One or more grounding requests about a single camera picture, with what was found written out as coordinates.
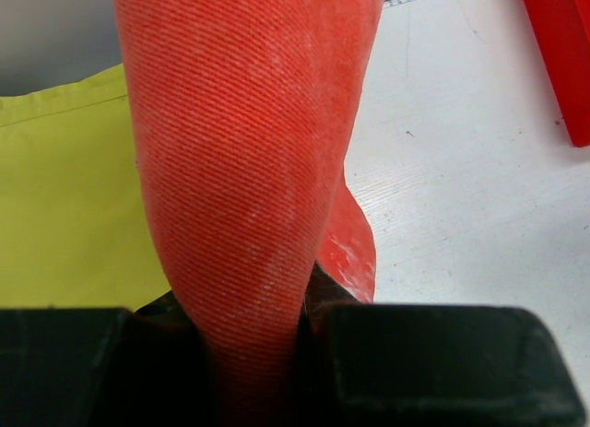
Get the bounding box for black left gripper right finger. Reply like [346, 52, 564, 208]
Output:
[297, 267, 587, 426]

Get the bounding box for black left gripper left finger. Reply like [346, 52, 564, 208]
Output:
[1, 292, 216, 426]

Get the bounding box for red white tie-dye trousers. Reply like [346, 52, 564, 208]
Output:
[113, 0, 384, 426]

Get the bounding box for folded yellow trousers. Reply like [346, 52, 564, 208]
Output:
[0, 65, 169, 309]

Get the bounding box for red plastic tray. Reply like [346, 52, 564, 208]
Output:
[523, 0, 589, 148]

